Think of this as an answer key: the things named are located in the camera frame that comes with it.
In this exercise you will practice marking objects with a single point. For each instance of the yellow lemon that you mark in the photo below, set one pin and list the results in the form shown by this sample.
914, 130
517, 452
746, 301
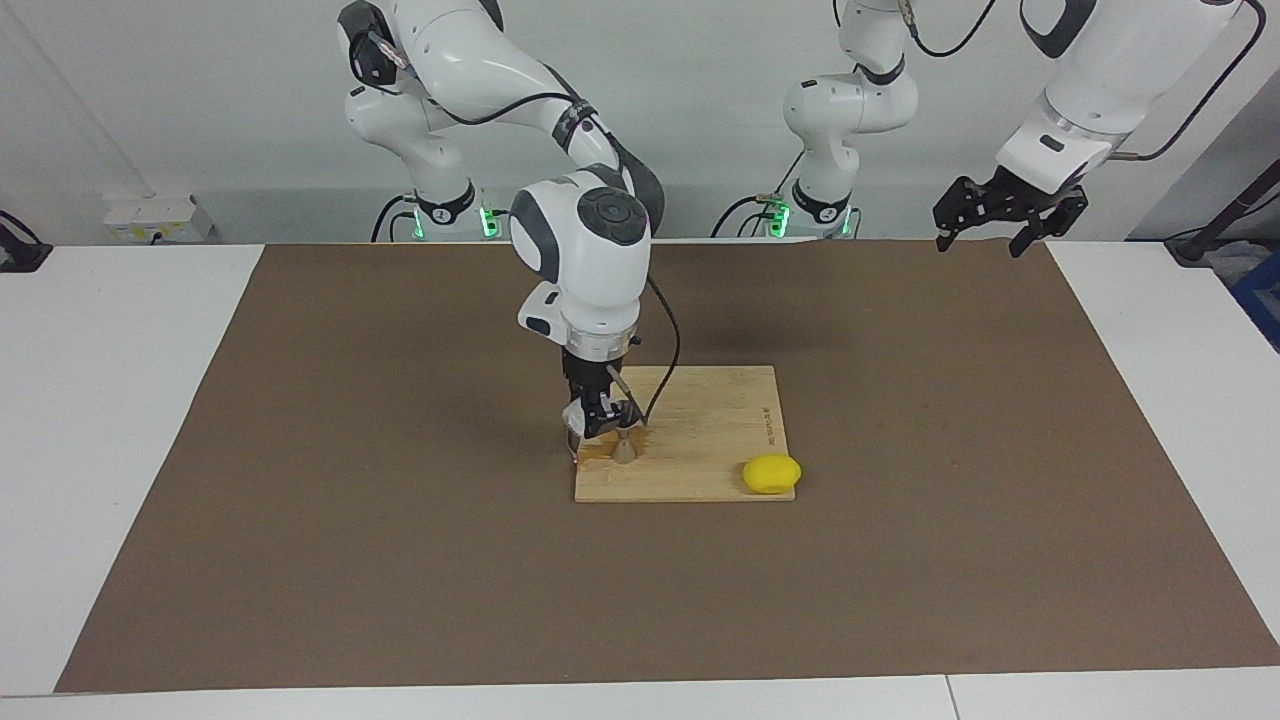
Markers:
771, 475

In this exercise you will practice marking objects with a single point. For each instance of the blue box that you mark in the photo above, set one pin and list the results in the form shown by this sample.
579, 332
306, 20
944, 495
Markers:
1262, 300

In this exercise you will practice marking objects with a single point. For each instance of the black tripod stand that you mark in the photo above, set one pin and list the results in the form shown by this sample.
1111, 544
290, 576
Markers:
1195, 245

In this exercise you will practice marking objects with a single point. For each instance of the wooden cutting board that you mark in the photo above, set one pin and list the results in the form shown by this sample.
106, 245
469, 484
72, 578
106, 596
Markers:
730, 420

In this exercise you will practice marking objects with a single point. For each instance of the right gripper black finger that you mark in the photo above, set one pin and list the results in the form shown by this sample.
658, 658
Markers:
626, 414
598, 418

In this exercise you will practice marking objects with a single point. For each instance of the steel double jigger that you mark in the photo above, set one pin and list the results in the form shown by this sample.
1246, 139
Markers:
625, 455

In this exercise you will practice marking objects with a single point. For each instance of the white power socket box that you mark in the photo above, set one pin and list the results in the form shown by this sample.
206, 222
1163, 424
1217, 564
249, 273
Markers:
160, 220

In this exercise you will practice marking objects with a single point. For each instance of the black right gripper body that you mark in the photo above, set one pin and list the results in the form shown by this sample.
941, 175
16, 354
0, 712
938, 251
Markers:
588, 375

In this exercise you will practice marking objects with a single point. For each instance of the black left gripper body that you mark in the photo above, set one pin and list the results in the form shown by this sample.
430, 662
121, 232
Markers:
1022, 190

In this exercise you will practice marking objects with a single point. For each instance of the grey partition panel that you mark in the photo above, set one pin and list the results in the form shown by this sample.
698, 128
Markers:
1235, 172

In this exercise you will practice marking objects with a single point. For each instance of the black stand foot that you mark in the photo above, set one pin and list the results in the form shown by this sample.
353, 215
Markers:
20, 255

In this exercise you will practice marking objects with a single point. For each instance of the crumpled clear plastic wrap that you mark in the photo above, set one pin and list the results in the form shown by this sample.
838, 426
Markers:
1235, 260

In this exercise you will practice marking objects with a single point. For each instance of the brown paper table mat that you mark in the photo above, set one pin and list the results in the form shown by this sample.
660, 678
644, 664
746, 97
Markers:
640, 600

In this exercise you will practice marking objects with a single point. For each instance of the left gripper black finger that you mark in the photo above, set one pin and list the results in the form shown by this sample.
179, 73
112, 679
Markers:
965, 203
1056, 218

